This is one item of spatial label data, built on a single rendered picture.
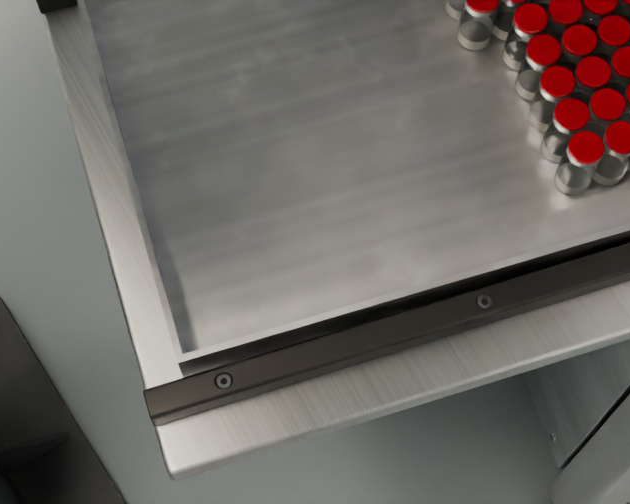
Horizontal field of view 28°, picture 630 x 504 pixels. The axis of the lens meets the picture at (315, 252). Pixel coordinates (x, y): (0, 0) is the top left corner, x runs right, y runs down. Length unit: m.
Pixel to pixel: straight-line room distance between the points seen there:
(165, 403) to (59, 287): 1.02
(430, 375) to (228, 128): 0.20
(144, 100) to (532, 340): 0.28
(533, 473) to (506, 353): 0.90
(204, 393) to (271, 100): 0.20
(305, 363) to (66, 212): 1.08
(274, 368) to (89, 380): 0.97
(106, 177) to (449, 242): 0.21
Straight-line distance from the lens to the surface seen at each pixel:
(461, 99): 0.79
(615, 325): 0.75
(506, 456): 1.63
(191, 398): 0.70
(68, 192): 1.76
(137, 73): 0.81
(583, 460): 1.42
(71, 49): 0.82
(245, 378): 0.70
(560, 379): 1.40
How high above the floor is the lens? 1.58
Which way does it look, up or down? 68 degrees down
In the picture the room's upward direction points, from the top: 1 degrees counter-clockwise
